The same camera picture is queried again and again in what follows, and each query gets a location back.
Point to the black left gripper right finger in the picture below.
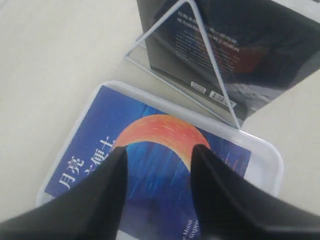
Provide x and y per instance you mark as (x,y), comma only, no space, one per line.
(229,207)

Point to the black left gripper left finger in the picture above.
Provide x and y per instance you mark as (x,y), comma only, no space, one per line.
(91,210)

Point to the blue moon cover book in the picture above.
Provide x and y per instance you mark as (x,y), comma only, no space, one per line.
(159,147)

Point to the black grey book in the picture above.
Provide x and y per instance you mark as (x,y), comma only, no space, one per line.
(262,48)

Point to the white plastic tray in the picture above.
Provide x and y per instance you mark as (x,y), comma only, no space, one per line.
(265,168)

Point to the white wire book rack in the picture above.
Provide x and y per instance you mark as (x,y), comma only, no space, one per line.
(211,55)

